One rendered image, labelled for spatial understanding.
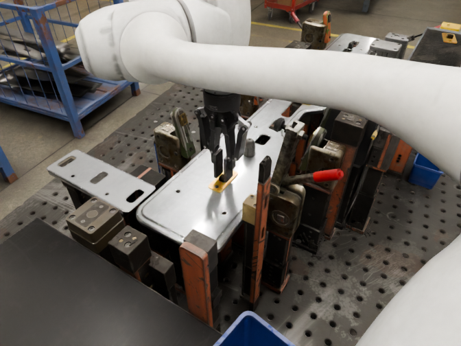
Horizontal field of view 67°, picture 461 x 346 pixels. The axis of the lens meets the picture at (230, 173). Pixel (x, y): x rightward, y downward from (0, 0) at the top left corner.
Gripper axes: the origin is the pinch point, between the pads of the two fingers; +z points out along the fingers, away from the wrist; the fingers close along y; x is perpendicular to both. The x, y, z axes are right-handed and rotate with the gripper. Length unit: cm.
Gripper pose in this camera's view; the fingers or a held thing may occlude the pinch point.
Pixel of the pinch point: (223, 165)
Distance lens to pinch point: 82.2
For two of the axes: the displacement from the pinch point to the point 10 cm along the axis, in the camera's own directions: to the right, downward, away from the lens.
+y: 8.5, 3.5, -4.0
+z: 0.0, 7.6, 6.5
